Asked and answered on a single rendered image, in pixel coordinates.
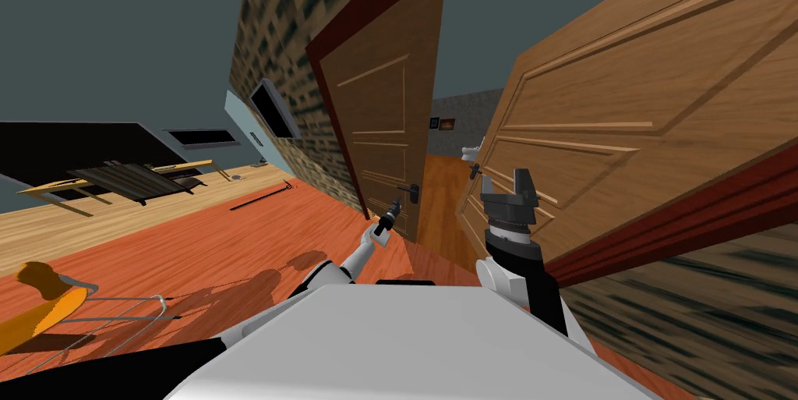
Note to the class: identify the black rod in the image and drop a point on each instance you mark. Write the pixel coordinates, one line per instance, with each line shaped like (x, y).
(262, 196)

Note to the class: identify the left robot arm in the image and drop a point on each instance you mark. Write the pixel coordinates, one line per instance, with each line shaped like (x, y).
(330, 275)

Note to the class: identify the small brown wall picture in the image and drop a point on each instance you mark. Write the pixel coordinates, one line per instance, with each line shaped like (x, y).
(446, 124)

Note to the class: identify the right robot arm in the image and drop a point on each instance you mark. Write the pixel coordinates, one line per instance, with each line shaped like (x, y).
(530, 275)

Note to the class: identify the black framed window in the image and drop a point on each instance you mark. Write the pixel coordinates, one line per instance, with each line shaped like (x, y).
(202, 137)

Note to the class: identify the light brown wooden door leaf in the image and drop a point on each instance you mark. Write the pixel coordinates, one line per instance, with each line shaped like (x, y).
(623, 113)

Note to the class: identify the black wall television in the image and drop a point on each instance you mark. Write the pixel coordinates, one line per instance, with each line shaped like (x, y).
(273, 110)

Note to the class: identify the pale blue door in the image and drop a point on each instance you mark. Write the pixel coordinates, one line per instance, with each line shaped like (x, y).
(246, 132)

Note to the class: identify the wooden table with dark top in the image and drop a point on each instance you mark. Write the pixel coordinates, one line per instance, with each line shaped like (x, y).
(134, 180)

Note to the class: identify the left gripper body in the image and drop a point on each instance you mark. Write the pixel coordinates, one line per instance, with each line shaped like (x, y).
(386, 221)

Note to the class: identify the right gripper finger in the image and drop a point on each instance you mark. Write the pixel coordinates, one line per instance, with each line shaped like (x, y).
(525, 186)
(488, 186)

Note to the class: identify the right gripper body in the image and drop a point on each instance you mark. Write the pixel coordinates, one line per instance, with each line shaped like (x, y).
(510, 208)

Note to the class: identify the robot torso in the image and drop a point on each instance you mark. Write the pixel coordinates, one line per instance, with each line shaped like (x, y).
(399, 350)

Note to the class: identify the small dark wall picture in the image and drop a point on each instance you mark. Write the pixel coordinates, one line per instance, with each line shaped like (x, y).
(434, 122)

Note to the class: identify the white toilet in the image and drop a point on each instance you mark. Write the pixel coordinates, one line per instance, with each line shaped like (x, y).
(471, 152)

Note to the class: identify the dark brown wooden door leaf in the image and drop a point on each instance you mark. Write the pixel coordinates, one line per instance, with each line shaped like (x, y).
(380, 119)

